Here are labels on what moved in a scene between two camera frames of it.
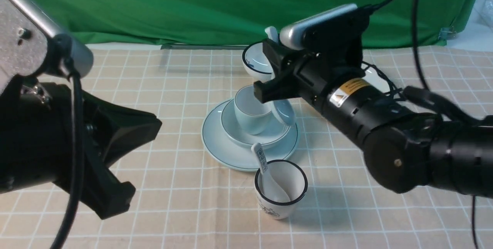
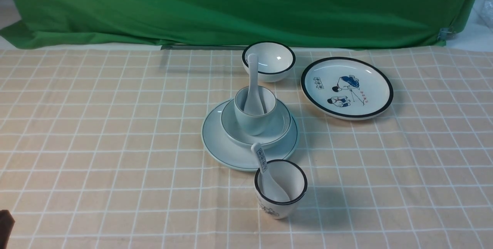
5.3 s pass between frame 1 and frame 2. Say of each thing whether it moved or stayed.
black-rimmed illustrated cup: stayed
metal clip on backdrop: stayed
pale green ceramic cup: stayed
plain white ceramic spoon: moved
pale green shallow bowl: stayed
